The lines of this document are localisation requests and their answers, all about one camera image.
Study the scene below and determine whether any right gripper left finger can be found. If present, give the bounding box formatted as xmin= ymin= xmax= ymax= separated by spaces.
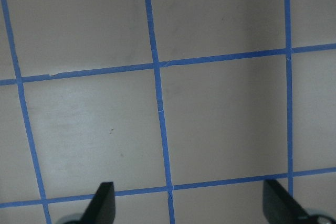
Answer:
xmin=79 ymin=182 xmax=116 ymax=224

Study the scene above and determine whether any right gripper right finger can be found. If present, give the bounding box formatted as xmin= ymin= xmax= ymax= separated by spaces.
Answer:
xmin=262 ymin=179 xmax=309 ymax=224

